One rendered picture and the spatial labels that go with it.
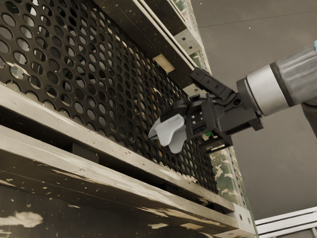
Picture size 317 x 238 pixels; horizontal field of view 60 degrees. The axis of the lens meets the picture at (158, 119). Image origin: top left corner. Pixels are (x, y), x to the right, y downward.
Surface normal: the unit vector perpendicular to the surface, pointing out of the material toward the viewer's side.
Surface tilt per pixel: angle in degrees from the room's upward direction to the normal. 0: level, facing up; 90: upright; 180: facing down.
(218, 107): 35
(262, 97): 52
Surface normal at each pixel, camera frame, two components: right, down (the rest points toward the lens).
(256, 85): -0.54, -0.22
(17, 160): 0.11, 0.83
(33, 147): 0.83, -0.38
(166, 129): -0.62, -0.44
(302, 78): -0.38, 0.21
